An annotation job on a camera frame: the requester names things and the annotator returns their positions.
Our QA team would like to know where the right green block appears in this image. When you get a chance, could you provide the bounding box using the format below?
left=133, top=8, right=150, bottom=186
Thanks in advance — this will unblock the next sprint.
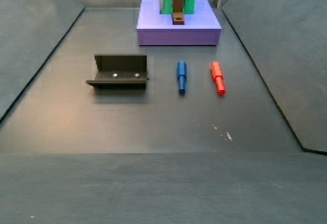
left=185, top=0, right=195, bottom=14

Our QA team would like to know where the blue peg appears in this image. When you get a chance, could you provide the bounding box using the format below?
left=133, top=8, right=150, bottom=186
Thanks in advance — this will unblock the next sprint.
left=177, top=60, right=187, bottom=95

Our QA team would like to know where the purple base block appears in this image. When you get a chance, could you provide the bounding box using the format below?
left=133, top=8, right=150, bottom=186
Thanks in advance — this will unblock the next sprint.
left=137, top=0, right=223, bottom=46

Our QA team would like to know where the red peg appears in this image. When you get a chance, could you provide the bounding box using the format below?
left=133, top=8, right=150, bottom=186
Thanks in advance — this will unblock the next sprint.
left=210, top=61, right=226, bottom=95

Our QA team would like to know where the green block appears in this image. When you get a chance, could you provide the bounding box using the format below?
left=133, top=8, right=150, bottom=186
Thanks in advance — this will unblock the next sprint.
left=162, top=0, right=173, bottom=14
left=185, top=0, right=195, bottom=14

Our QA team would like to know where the black angle fixture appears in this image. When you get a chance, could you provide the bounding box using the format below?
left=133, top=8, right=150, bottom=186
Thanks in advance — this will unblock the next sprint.
left=86, top=54, right=149, bottom=89

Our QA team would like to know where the left green block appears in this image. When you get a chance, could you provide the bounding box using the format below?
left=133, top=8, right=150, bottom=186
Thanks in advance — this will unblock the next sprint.
left=162, top=0, right=173, bottom=14

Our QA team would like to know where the brown L-shaped bracket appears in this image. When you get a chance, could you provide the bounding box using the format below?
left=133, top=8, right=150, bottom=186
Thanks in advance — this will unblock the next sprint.
left=173, top=0, right=185, bottom=25

